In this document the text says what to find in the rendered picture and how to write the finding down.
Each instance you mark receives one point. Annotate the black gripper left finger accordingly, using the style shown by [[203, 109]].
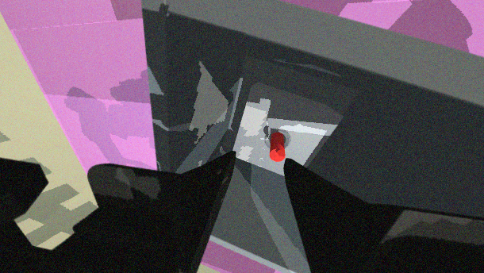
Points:
[[192, 199]]

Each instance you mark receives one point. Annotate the red peg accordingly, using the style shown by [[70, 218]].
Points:
[[277, 149]]

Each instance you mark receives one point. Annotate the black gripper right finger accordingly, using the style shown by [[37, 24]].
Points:
[[342, 233]]

